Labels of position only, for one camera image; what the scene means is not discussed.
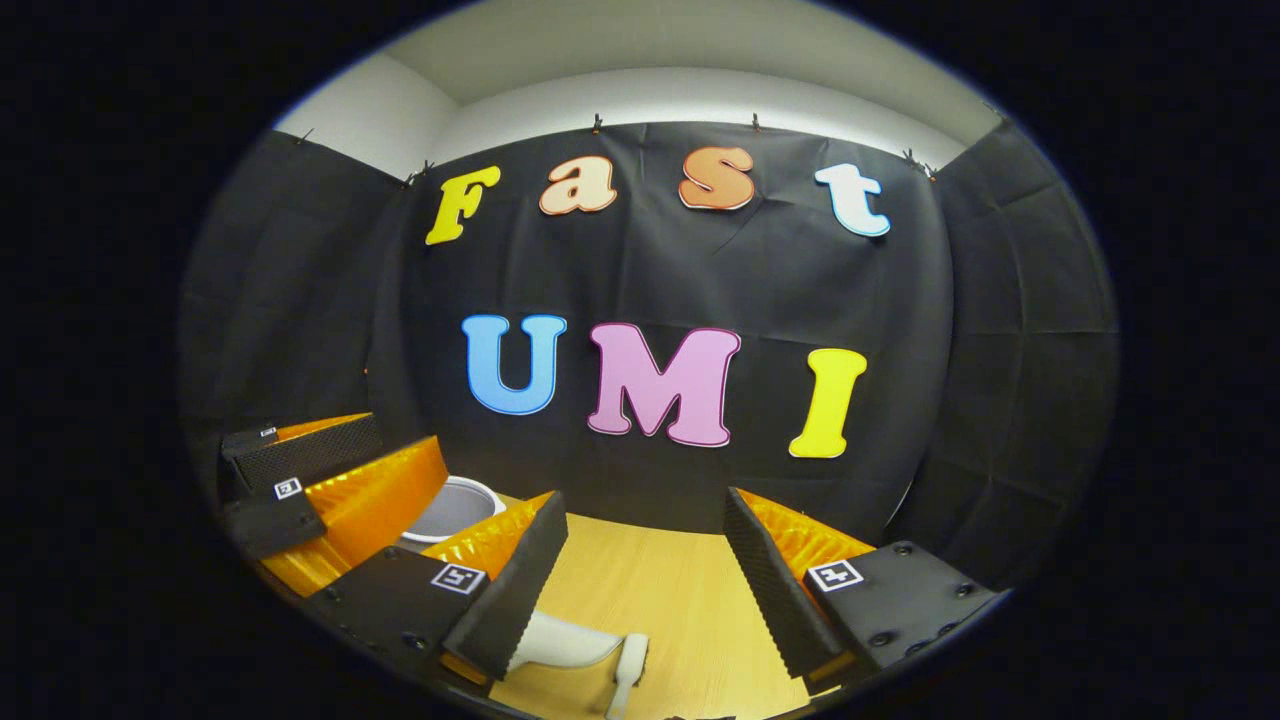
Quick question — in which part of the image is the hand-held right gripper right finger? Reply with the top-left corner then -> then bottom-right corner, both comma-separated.
722,487 -> 1001,691

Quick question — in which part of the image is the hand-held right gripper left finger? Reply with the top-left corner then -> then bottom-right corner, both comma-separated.
305,490 -> 569,681

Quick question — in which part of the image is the white dustpan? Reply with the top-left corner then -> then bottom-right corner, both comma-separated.
505,610 -> 626,673

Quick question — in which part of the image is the white garbage bin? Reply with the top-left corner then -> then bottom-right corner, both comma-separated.
398,476 -> 508,554

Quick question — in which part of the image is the wooden desktop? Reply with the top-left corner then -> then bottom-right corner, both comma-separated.
487,495 -> 876,720

